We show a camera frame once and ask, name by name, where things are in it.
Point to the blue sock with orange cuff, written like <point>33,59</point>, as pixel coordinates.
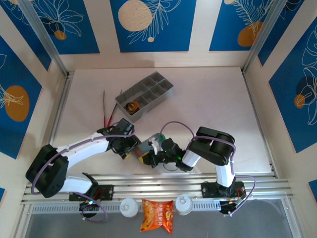
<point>147,147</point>

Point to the brown item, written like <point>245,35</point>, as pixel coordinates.
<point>126,109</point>

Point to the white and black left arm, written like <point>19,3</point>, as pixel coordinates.
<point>81,148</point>

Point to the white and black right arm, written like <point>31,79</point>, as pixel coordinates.
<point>223,173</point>

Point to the red chopsticks pair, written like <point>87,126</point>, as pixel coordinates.
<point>105,120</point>

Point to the white pull-tab can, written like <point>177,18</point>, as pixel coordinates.
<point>184,204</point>

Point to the white round plastic jar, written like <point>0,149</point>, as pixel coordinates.
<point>128,207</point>

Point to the orange snack bag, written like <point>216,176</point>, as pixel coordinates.
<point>156,215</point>

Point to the grey compartment organizer tray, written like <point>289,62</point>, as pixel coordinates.
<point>151,91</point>

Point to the black controller box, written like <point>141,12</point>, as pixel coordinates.
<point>230,207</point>
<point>86,205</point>

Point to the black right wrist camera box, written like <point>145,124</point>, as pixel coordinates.
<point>171,146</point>

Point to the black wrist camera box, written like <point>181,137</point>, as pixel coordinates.
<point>171,146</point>
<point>125,127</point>

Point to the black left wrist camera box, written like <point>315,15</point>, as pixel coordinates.
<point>125,127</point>

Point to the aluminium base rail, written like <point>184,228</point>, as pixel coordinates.
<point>153,183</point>

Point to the aluminium side rail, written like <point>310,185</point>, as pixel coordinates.
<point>62,104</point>

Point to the aluminium frame post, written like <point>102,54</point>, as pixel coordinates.
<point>47,42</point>
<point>260,42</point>

